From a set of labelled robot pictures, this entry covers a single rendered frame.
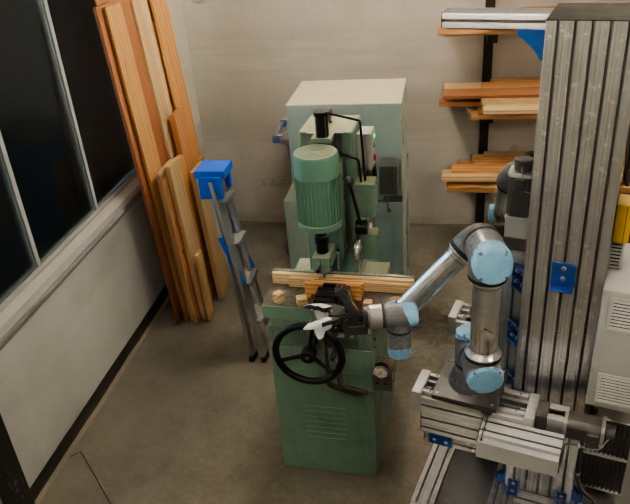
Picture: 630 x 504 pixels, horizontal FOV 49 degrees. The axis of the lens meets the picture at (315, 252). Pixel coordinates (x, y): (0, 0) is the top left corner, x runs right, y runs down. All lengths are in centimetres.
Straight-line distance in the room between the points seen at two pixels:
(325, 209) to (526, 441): 109
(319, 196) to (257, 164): 275
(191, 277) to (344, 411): 162
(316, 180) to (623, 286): 111
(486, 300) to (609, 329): 46
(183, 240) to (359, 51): 182
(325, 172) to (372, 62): 243
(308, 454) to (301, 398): 34
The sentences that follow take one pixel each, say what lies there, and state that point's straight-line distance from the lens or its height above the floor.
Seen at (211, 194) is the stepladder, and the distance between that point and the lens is 350.
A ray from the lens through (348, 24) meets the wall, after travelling 488.
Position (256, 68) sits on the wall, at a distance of 507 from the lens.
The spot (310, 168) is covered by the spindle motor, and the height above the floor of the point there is 147.
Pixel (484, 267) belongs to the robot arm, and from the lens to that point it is 201.
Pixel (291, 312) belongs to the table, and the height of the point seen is 88.
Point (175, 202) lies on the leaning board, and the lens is 404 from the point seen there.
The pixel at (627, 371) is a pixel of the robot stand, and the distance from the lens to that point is 248.
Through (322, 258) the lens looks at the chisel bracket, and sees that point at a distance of 275.
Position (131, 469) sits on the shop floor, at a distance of 354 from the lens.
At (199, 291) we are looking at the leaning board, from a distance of 429.
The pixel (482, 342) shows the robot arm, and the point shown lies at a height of 112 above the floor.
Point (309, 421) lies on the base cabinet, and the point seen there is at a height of 30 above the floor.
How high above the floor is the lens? 242
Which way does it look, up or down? 29 degrees down
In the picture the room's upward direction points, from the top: 5 degrees counter-clockwise
